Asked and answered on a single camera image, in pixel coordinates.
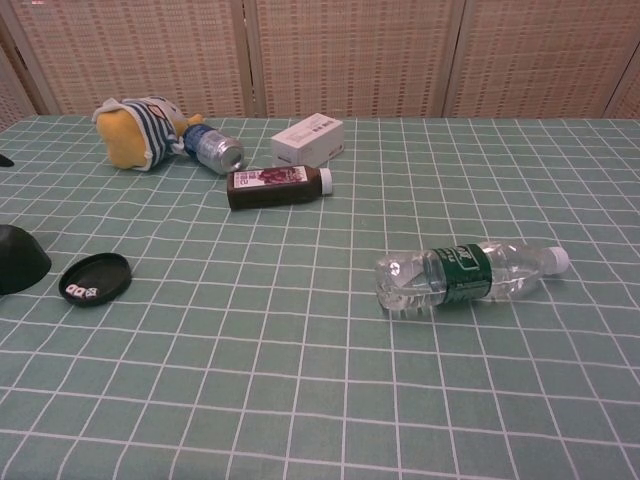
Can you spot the green checked tablecloth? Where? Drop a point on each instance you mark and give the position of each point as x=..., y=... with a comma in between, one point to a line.
x=320, y=375

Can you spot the blue silver drink can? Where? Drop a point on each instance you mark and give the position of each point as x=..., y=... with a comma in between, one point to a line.
x=215, y=147

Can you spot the white cardboard box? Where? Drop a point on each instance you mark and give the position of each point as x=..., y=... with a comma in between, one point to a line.
x=305, y=140

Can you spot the clear water bottle green label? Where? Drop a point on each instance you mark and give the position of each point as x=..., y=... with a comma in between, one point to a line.
x=460, y=272

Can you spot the yellow plush toy striped shirt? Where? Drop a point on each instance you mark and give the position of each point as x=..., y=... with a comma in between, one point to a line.
x=130, y=130

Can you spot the dark green bowl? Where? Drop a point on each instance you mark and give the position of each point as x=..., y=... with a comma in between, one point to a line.
x=20, y=262

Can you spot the white die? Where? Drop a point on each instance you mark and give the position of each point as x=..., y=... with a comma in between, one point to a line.
x=91, y=292
x=69, y=290
x=80, y=290

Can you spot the woven bamboo folding screen panel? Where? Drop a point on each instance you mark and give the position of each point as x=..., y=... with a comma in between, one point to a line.
x=535, y=55
x=350, y=55
x=135, y=55
x=15, y=85
x=627, y=97

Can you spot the dark round lid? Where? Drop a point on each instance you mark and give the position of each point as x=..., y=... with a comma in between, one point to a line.
x=107, y=275

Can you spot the dark juice bottle white cap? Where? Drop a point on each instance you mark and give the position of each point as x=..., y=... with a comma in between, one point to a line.
x=270, y=192

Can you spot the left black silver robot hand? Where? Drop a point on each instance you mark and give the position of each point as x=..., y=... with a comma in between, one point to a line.
x=4, y=161

